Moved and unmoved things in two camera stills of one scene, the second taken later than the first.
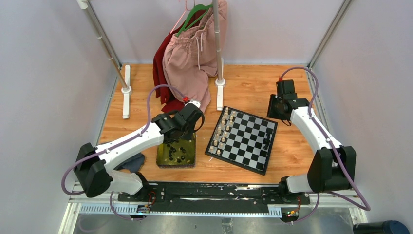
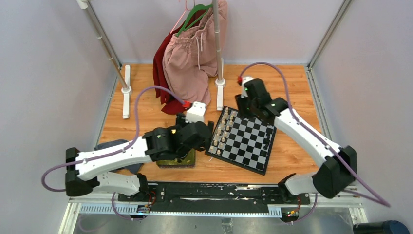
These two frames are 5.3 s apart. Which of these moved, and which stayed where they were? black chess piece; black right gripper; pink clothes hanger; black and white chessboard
Moved: black right gripper
Stayed: black chess piece; black and white chessboard; pink clothes hanger
